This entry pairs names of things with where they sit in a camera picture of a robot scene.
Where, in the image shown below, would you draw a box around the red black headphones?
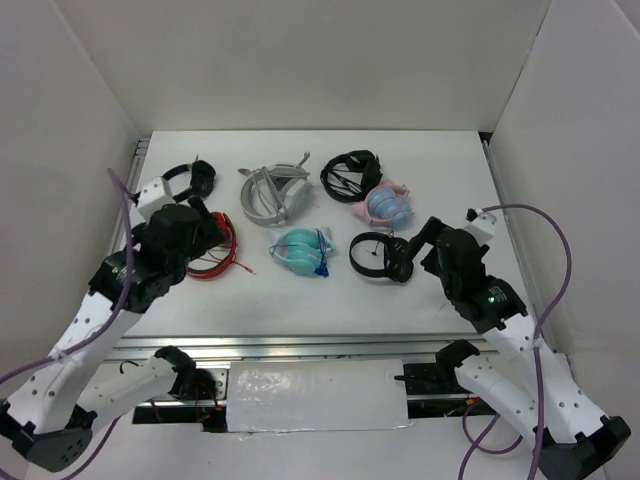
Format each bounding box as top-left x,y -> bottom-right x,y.
187,212 -> 256,281

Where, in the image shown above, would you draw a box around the aluminium base frame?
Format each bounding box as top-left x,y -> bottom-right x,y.
99,134 -> 556,426

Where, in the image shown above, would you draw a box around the black wrapped headphones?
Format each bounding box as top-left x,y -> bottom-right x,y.
320,150 -> 382,204

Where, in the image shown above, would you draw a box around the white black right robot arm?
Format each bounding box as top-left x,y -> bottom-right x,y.
409,213 -> 631,479

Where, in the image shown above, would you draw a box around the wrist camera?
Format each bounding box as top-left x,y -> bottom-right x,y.
463,209 -> 497,246
136,177 -> 175,222

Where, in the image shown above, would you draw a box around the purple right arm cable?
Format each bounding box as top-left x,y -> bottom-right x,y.
458,203 -> 574,480

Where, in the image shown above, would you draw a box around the small black headphones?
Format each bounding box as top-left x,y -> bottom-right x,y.
161,156 -> 217,203

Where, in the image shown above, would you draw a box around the pink and blue headphones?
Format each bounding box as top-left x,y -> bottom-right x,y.
351,180 -> 414,230

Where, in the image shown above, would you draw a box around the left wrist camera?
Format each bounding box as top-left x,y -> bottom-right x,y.
136,177 -> 175,222

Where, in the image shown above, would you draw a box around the teal cat ear headphones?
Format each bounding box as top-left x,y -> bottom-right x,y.
269,228 -> 335,278

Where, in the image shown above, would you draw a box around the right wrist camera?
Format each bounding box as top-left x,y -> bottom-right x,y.
463,209 -> 497,246

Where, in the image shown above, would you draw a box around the white front cover panel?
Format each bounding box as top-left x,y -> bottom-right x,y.
226,360 -> 410,433

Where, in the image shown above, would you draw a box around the black Panasonic headphones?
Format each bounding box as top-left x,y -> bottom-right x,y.
348,232 -> 417,284

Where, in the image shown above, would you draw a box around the grey white headphones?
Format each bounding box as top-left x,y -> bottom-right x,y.
238,152 -> 313,227

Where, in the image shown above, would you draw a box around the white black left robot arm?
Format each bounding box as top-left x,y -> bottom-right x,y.
1,197 -> 225,473

